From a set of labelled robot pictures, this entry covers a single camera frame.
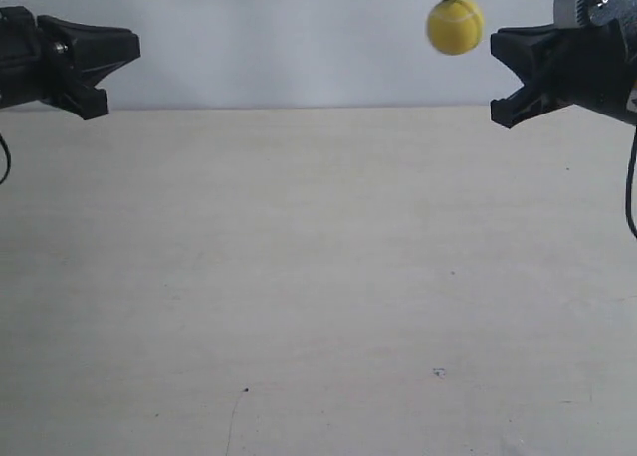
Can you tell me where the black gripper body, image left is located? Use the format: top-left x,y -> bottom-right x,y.
1,6 -> 52,109

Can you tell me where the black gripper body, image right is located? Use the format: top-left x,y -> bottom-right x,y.
566,19 -> 636,125

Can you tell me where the yellow tennis ball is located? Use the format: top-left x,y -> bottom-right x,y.
425,0 -> 485,56

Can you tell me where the silver wrist camera, image right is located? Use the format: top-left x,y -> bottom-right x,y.
553,0 -> 636,29

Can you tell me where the black cable, image right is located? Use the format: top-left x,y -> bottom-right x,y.
623,124 -> 637,239

